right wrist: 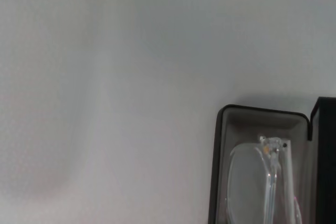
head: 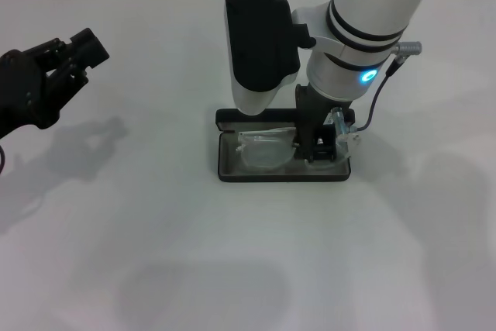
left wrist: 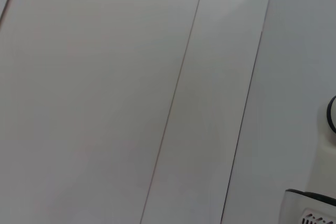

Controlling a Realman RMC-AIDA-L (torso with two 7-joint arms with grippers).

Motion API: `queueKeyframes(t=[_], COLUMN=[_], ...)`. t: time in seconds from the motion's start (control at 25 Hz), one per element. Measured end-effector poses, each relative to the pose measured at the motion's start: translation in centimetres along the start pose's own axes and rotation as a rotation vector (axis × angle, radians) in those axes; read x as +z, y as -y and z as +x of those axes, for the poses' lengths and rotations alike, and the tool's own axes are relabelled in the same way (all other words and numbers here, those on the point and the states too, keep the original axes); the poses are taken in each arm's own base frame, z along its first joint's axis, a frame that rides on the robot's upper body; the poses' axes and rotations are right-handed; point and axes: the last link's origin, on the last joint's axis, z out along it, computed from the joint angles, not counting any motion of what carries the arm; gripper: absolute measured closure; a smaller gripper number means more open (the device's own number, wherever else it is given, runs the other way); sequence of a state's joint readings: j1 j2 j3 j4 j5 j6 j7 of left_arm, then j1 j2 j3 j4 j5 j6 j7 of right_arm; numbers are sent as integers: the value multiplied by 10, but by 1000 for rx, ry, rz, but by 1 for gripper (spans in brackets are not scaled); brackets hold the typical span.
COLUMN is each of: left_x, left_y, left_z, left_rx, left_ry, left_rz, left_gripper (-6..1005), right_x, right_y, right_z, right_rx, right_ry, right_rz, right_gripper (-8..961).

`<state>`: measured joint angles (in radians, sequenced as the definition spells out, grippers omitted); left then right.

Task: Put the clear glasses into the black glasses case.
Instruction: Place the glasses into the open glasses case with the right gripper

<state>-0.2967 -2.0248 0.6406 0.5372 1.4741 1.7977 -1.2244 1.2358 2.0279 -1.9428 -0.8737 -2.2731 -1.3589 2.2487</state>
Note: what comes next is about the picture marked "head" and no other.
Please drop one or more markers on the clear white glasses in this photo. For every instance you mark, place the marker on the clear white glasses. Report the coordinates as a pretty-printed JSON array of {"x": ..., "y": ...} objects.
[{"x": 263, "y": 152}]

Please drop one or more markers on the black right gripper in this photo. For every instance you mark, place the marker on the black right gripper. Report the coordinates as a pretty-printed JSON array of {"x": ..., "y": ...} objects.
[{"x": 310, "y": 110}]

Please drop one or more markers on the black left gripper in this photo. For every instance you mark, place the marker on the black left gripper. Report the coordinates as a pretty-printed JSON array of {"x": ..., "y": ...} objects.
[{"x": 19, "y": 94}]

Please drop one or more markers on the black glasses case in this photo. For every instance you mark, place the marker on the black glasses case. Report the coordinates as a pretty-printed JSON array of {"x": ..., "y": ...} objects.
[{"x": 271, "y": 178}]

